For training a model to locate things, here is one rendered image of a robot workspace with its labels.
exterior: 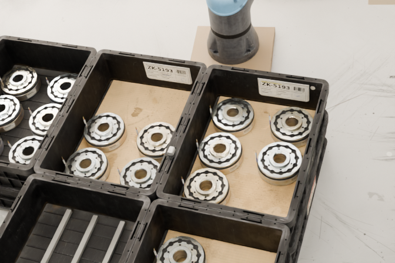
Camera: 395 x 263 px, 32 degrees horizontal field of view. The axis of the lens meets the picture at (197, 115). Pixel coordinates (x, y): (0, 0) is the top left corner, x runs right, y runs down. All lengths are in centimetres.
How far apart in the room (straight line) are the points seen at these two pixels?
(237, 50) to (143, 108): 34
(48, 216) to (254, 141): 51
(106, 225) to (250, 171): 35
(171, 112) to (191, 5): 57
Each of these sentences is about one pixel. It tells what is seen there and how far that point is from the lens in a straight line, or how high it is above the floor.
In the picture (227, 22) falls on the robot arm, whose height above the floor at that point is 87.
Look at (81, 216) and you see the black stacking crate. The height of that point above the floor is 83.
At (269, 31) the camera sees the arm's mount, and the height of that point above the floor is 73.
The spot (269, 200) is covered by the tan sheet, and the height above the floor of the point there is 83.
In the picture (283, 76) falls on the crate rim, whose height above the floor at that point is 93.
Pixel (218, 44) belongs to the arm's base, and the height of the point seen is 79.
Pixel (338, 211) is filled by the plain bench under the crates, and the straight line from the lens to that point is 169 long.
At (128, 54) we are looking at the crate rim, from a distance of 177.
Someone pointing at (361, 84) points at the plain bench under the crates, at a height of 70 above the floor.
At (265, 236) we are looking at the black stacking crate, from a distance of 144.
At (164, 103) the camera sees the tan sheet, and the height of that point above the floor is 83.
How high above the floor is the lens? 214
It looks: 49 degrees down
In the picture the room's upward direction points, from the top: 12 degrees counter-clockwise
